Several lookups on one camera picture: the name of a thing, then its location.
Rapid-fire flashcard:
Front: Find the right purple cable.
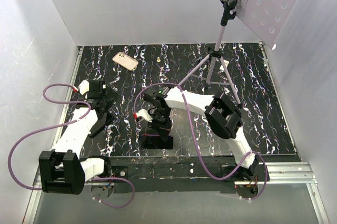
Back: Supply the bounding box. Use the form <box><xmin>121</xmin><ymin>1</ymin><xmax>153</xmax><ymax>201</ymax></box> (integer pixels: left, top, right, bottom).
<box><xmin>133</xmin><ymin>83</ymin><xmax>271</xmax><ymax>201</ymax></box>

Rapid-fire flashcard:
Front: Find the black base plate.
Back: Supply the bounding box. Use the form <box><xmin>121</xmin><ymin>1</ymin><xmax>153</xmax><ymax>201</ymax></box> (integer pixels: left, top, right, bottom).
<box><xmin>98</xmin><ymin>156</ymin><xmax>270</xmax><ymax>196</ymax></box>

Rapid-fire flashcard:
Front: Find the aluminium rail frame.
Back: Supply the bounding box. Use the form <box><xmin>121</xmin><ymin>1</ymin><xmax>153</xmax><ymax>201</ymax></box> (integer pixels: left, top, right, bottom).
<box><xmin>34</xmin><ymin>43</ymin><xmax>324</xmax><ymax>223</ymax></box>

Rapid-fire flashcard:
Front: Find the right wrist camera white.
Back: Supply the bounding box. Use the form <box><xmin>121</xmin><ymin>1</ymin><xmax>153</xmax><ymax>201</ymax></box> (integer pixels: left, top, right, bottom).
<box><xmin>133</xmin><ymin>108</ymin><xmax>153</xmax><ymax>123</ymax></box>

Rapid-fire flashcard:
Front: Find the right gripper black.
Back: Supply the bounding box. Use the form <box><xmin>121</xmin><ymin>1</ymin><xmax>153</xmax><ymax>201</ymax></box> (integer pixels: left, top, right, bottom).
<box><xmin>147</xmin><ymin>108</ymin><xmax>172</xmax><ymax>141</ymax></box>

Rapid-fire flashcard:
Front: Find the pink phone case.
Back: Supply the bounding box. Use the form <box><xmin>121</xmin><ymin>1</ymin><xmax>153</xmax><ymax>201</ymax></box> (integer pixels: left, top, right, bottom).
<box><xmin>112</xmin><ymin>52</ymin><xmax>138</xmax><ymax>71</ymax></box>

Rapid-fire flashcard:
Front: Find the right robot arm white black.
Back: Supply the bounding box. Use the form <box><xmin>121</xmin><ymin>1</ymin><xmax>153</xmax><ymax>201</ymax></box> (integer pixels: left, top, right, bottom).
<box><xmin>134</xmin><ymin>84</ymin><xmax>259</xmax><ymax>181</ymax></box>

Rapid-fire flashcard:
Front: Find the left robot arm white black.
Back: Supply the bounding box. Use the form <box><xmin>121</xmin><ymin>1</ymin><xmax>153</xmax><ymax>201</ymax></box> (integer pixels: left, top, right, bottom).
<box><xmin>38</xmin><ymin>80</ymin><xmax>119</xmax><ymax>195</ymax></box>

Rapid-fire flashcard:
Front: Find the black smartphone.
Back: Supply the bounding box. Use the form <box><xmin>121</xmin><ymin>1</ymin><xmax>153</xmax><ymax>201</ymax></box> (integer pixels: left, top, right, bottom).
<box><xmin>140</xmin><ymin>134</ymin><xmax>174</xmax><ymax>149</ymax></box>

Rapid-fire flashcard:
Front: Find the tripod stand silver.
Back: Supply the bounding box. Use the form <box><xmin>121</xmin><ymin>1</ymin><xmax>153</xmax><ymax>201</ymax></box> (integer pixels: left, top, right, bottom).
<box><xmin>178</xmin><ymin>0</ymin><xmax>242</xmax><ymax>108</ymax></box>

